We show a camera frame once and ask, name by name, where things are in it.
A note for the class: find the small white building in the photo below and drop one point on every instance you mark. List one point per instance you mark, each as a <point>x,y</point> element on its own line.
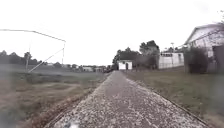
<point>125,64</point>

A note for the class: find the row of low buildings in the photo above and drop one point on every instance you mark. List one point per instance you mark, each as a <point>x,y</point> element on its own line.
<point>88,69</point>

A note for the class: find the dark tree clump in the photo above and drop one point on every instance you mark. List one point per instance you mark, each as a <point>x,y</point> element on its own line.
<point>140,55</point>

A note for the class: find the grey gravel path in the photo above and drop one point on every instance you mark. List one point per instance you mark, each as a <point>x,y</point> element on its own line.
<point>123,103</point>

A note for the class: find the pole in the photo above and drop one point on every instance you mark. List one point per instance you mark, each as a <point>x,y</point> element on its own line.
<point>63,53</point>

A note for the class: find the grass verge with weeds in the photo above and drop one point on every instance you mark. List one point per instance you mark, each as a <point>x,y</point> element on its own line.
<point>180,86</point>

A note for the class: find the robot's own part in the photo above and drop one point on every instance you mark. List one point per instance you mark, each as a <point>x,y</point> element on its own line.
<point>74,125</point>

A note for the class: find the grass field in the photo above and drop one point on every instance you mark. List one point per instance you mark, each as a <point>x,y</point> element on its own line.
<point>43,90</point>

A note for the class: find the dark bush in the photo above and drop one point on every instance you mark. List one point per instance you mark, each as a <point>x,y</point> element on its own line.
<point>196,60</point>

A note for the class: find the distant tree line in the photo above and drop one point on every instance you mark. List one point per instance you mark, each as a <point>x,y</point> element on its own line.
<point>20,58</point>

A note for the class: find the large white building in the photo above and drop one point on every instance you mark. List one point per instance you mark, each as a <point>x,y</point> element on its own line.
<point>208,38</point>

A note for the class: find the white wall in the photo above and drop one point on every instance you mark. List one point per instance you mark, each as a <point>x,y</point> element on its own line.
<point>170,60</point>

